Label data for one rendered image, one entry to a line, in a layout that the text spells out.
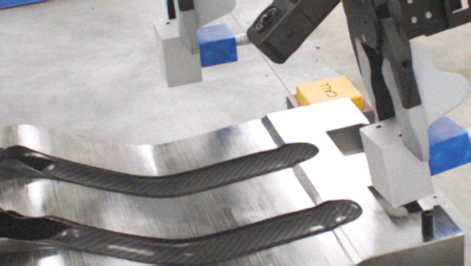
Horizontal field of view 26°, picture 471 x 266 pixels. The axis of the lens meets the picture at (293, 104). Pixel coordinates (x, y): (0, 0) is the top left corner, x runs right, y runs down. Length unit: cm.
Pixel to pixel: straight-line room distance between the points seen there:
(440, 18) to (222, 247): 25
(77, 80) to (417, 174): 63
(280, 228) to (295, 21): 18
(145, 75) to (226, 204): 48
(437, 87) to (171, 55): 34
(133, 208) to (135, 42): 59
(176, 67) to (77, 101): 28
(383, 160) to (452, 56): 243
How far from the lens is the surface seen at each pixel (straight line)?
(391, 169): 82
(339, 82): 118
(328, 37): 340
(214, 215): 87
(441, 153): 83
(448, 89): 80
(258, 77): 129
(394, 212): 89
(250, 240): 84
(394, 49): 76
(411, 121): 78
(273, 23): 76
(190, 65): 104
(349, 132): 98
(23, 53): 146
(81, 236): 81
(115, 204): 87
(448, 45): 331
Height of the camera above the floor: 135
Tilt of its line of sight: 27 degrees down
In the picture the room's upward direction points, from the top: 5 degrees counter-clockwise
